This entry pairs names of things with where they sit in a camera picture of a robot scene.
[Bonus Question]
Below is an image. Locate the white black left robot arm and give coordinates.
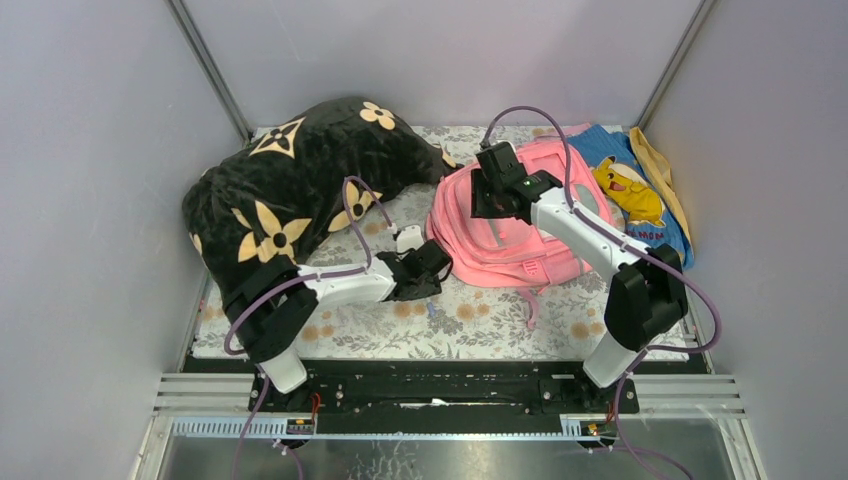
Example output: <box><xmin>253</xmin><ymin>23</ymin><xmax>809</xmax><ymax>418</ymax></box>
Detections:
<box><xmin>222</xmin><ymin>235</ymin><xmax>453</xmax><ymax>411</ymax></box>

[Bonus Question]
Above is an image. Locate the pink student backpack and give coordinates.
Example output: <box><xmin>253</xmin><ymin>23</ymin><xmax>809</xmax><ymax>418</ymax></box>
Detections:
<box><xmin>426</xmin><ymin>140</ymin><xmax>616</xmax><ymax>328</ymax></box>

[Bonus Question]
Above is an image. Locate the black pillow with beige flowers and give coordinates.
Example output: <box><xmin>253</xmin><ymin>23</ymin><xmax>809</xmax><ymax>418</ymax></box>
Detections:
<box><xmin>181</xmin><ymin>96</ymin><xmax>460</xmax><ymax>300</ymax></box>

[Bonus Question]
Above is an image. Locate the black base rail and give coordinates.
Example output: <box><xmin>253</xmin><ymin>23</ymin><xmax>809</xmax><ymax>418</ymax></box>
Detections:
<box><xmin>155</xmin><ymin>358</ymin><xmax>736</xmax><ymax>440</ymax></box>

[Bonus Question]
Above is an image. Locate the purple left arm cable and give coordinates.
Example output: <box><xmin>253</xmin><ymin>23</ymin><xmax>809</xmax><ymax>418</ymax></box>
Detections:
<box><xmin>222</xmin><ymin>175</ymin><xmax>399</xmax><ymax>480</ymax></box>

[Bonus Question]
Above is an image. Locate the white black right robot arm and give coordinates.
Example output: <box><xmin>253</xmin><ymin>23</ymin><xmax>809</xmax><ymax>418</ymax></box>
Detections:
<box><xmin>471</xmin><ymin>141</ymin><xmax>689</xmax><ymax>412</ymax></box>

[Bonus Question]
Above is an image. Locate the blue Pokemon t-shirt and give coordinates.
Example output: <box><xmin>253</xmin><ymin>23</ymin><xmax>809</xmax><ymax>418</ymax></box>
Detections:
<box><xmin>568</xmin><ymin>124</ymin><xmax>695</xmax><ymax>269</ymax></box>

